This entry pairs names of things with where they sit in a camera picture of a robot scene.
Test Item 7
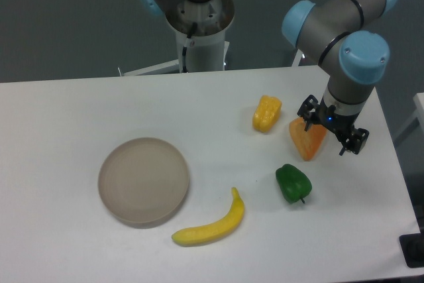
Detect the white furniture at right edge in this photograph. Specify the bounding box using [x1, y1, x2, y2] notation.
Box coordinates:
[393, 92, 423, 146]

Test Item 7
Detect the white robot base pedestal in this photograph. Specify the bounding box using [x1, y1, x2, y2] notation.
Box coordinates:
[122, 0, 235, 76]

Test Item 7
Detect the black cable on pedestal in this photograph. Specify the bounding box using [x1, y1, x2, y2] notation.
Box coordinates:
[180, 22, 199, 74]

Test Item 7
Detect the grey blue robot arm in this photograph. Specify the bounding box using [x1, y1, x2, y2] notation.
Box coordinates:
[141, 0, 397, 154]

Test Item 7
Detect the orange bell pepper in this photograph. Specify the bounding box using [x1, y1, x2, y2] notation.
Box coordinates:
[289, 118, 327, 161]

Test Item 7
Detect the yellow banana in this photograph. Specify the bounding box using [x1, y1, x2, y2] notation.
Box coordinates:
[171, 187, 245, 247]

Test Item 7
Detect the black clamp at table edge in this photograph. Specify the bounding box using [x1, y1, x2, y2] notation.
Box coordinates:
[399, 233, 423, 268]

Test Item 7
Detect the beige round plate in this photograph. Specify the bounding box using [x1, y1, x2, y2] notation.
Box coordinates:
[97, 137, 190, 229]

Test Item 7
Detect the yellow bell pepper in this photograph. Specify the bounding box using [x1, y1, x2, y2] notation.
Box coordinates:
[252, 95, 282, 133]

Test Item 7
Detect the green bell pepper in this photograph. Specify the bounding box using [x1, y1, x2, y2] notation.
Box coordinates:
[275, 164, 312, 203]

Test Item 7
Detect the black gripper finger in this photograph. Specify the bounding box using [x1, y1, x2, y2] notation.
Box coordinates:
[337, 127, 369, 156]
[297, 95, 319, 131]

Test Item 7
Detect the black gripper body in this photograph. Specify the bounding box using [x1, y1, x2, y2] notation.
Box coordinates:
[316, 94, 364, 135]

